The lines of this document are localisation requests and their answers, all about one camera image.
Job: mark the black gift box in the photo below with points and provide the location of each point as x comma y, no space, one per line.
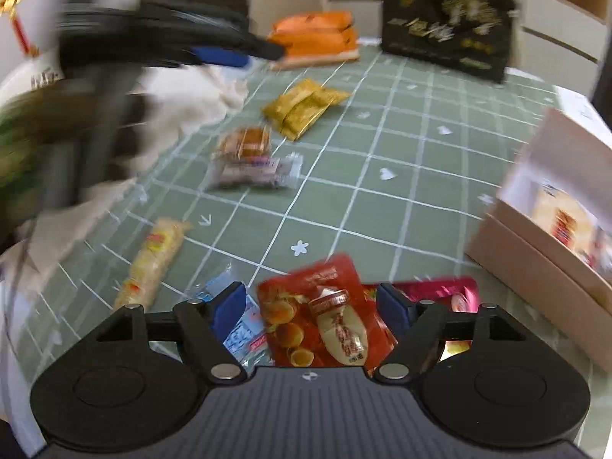
472,36

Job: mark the yellow snack packet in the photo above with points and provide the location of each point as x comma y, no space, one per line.
294,112

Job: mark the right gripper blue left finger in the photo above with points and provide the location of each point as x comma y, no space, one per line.
204,326

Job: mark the blue white snack packet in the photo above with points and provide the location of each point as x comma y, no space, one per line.
242,329

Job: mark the long rice cracker pack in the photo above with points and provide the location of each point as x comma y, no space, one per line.
151,263

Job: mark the pink storage box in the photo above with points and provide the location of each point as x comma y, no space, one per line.
549,224

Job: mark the magenta fried chicken snack bag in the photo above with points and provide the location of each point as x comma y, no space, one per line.
459,294

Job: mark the red jujube snack packet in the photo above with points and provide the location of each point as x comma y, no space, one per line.
321,316

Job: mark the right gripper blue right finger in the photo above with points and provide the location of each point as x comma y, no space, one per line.
418,329

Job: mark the white cloth bag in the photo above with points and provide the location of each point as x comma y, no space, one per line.
166,107

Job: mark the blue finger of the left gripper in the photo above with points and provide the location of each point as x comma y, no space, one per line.
221,57

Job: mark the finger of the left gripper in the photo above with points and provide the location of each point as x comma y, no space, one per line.
252,45

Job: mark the orange snack package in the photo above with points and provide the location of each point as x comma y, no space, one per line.
313,39

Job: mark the clear wrapped biscuit packet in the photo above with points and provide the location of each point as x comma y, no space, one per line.
260,171

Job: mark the brown cake packet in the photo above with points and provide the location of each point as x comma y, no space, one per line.
244,143

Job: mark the green grid tablecloth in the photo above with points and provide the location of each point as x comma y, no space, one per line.
398,177

